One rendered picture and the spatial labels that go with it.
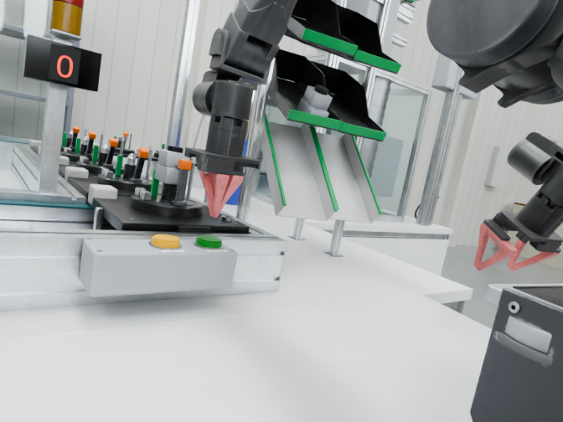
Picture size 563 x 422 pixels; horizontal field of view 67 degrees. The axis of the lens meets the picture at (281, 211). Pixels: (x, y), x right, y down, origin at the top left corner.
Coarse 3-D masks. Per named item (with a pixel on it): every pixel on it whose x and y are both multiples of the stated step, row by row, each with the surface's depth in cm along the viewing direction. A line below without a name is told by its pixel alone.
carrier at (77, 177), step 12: (120, 156) 105; (132, 156) 102; (72, 168) 103; (84, 168) 107; (120, 168) 105; (132, 168) 102; (72, 180) 98; (84, 180) 101; (96, 180) 105; (108, 180) 97; (120, 180) 98; (132, 180) 98; (144, 180) 105; (84, 192) 89; (120, 192) 94; (132, 192) 97
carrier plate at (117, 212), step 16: (112, 208) 75; (128, 208) 78; (208, 208) 93; (112, 224) 71; (128, 224) 68; (144, 224) 69; (160, 224) 71; (176, 224) 73; (192, 224) 75; (208, 224) 77; (224, 224) 79; (240, 224) 82
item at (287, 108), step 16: (288, 64) 110; (304, 64) 110; (272, 80) 96; (288, 80) 113; (304, 80) 109; (320, 80) 102; (272, 96) 95; (288, 96) 101; (288, 112) 87; (304, 112) 88; (336, 128) 93
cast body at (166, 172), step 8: (160, 152) 82; (168, 152) 80; (176, 152) 80; (160, 160) 82; (168, 160) 80; (176, 160) 81; (160, 168) 82; (168, 168) 79; (176, 168) 80; (160, 176) 82; (168, 176) 79; (176, 176) 80; (176, 184) 81
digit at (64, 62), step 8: (56, 48) 75; (64, 48) 75; (56, 56) 75; (64, 56) 76; (72, 56) 76; (56, 64) 75; (64, 64) 76; (72, 64) 77; (56, 72) 76; (64, 72) 76; (72, 72) 77; (64, 80) 77; (72, 80) 77
